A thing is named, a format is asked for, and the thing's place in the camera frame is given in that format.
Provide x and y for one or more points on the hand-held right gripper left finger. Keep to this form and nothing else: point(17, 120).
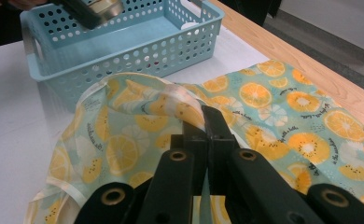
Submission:
point(198, 140)

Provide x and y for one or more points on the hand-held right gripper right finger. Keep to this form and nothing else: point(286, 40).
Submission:
point(219, 140)

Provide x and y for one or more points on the light blue plastic basket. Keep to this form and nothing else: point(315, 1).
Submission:
point(124, 40)

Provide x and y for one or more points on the citrus print apron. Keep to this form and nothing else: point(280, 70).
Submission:
point(295, 124)

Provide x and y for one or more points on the wooden table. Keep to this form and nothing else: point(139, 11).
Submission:
point(295, 53)

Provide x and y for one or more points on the white table mat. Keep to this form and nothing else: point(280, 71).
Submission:
point(9, 124)

